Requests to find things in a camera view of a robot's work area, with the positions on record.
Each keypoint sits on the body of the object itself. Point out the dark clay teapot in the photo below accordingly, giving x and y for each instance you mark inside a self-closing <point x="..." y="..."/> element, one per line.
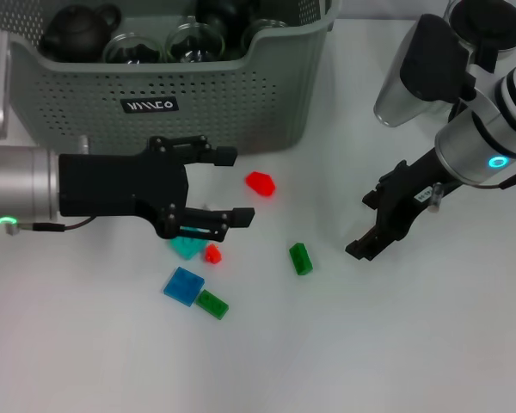
<point x="77" y="34"/>

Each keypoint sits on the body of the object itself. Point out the right wrist camera housing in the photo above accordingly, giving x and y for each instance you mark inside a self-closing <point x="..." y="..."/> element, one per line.
<point x="430" y="64"/>

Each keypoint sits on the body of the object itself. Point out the small red toy block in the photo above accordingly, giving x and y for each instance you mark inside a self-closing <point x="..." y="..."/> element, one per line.
<point x="213" y="254"/>

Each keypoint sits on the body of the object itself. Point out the large red toy block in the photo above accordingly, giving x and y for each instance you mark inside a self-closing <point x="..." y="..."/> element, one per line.
<point x="260" y="184"/>

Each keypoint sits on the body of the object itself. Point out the teal square toy brick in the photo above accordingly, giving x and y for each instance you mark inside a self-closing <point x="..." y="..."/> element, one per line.
<point x="189" y="248"/>

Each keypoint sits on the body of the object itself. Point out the thick green toy brick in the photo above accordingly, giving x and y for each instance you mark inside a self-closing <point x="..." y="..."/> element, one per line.
<point x="301" y="259"/>

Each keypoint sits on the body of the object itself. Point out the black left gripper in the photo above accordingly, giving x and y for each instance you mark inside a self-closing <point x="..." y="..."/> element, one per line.
<point x="112" y="185"/>

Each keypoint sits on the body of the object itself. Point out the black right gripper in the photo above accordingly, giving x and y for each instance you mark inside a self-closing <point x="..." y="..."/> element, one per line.
<point x="408" y="193"/>

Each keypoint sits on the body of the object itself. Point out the grey-green perforated storage bin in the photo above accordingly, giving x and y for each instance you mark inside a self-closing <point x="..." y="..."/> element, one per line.
<point x="223" y="107"/>

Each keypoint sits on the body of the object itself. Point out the silver plug on left gripper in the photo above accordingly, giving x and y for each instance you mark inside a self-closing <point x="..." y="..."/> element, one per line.
<point x="82" y="144"/>

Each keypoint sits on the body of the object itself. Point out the blue square toy brick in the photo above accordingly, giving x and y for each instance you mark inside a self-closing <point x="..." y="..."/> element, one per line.
<point x="182" y="286"/>

